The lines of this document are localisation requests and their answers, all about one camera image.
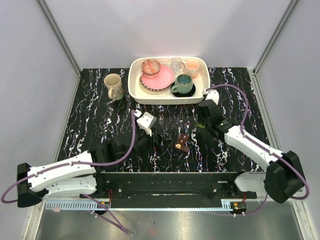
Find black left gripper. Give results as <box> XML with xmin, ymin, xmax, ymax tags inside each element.
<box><xmin>121</xmin><ymin>127</ymin><xmax>173</xmax><ymax>163</ymax></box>

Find green pill bottle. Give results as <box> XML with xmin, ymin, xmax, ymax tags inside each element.
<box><xmin>197</xmin><ymin>122</ymin><xmax>206</xmax><ymax>128</ymax></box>

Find brown pill organizer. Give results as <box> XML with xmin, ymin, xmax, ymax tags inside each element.
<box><xmin>174</xmin><ymin>134</ymin><xmax>190</xmax><ymax>152</ymax></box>

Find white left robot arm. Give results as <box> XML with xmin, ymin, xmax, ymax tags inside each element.
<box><xmin>17</xmin><ymin>126</ymin><xmax>171</xmax><ymax>208</ymax></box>

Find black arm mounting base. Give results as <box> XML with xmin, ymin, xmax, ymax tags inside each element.
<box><xmin>89</xmin><ymin>172</ymin><xmax>257</xmax><ymax>200</ymax></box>

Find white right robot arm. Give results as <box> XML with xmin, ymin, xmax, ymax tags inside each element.
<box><xmin>196</xmin><ymin>99</ymin><xmax>306</xmax><ymax>204</ymax></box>

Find black saucer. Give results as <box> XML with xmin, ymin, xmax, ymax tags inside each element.
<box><xmin>170</xmin><ymin>83</ymin><xmax>196</xmax><ymax>98</ymax></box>

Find teal green mug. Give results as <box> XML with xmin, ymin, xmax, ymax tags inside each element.
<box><xmin>170</xmin><ymin>74</ymin><xmax>193</xmax><ymax>94</ymax></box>

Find peach pink mug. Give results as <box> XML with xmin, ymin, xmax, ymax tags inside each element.
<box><xmin>183</xmin><ymin>59</ymin><xmax>200</xmax><ymax>79</ymax></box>

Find striped rim plate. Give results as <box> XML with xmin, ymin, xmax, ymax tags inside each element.
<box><xmin>139</xmin><ymin>76</ymin><xmax>170</xmax><ymax>95</ymax></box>

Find pink plate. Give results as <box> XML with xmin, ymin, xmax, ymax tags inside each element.
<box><xmin>141</xmin><ymin>65</ymin><xmax>175</xmax><ymax>90</ymax></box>

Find clear glass cup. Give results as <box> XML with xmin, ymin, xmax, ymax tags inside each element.
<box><xmin>171</xmin><ymin>57</ymin><xmax>185</xmax><ymax>76</ymax></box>

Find white rectangular basin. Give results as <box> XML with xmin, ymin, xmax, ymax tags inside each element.
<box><xmin>127</xmin><ymin>56</ymin><xmax>211</xmax><ymax>105</ymax></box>

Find red patterned glass bowl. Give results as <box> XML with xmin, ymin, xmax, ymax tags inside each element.
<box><xmin>140</xmin><ymin>59</ymin><xmax>161</xmax><ymax>78</ymax></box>

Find beige floral mug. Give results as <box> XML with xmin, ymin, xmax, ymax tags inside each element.
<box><xmin>103</xmin><ymin>73</ymin><xmax>124</xmax><ymax>101</ymax></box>

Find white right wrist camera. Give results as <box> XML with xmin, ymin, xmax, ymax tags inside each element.
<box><xmin>203</xmin><ymin>89</ymin><xmax>220</xmax><ymax>105</ymax></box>

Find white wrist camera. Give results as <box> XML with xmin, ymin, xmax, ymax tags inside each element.
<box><xmin>203</xmin><ymin>89</ymin><xmax>220</xmax><ymax>105</ymax></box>
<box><xmin>134</xmin><ymin>110</ymin><xmax>157</xmax><ymax>137</ymax></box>

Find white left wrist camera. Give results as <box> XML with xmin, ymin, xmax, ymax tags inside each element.
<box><xmin>134</xmin><ymin>110</ymin><xmax>157</xmax><ymax>137</ymax></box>

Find white slotted cable duct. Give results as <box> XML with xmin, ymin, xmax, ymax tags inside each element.
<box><xmin>45</xmin><ymin>199</ymin><xmax>233</xmax><ymax>212</ymax></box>

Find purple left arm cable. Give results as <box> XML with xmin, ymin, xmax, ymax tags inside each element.
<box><xmin>1</xmin><ymin>109</ymin><xmax>141</xmax><ymax>235</ymax></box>

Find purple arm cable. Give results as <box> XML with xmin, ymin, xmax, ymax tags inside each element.
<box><xmin>204</xmin><ymin>84</ymin><xmax>312</xmax><ymax>217</ymax></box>
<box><xmin>1</xmin><ymin>109</ymin><xmax>141</xmax><ymax>235</ymax></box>

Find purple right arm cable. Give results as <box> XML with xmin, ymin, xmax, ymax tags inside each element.
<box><xmin>204</xmin><ymin>84</ymin><xmax>312</xmax><ymax>217</ymax></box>

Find right aluminium frame post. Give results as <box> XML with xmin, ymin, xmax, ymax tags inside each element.
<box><xmin>252</xmin><ymin>0</ymin><xmax>300</xmax><ymax>76</ymax></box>

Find aluminium frame post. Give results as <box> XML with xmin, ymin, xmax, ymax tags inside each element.
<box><xmin>36</xmin><ymin>0</ymin><xmax>82</xmax><ymax>76</ymax></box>
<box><xmin>252</xmin><ymin>0</ymin><xmax>300</xmax><ymax>76</ymax></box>

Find left aluminium frame post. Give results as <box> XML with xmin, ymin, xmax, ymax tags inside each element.
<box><xmin>36</xmin><ymin>0</ymin><xmax>82</xmax><ymax>76</ymax></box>

